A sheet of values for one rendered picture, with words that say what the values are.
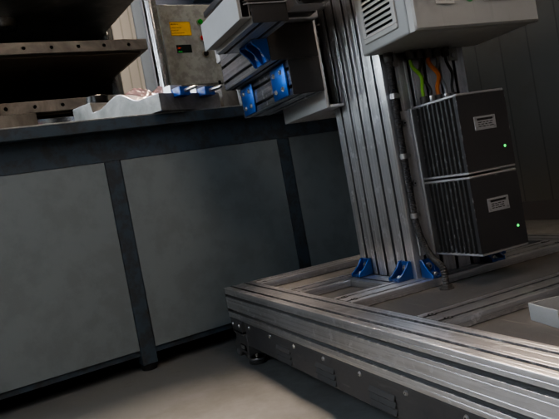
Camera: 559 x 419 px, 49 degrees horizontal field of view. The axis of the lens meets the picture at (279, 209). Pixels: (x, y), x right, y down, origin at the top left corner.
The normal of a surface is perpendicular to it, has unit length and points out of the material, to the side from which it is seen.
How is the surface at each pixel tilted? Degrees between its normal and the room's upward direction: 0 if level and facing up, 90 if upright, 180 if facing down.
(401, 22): 90
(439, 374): 90
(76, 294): 90
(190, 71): 90
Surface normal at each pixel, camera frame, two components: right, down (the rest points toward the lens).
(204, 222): 0.51, -0.06
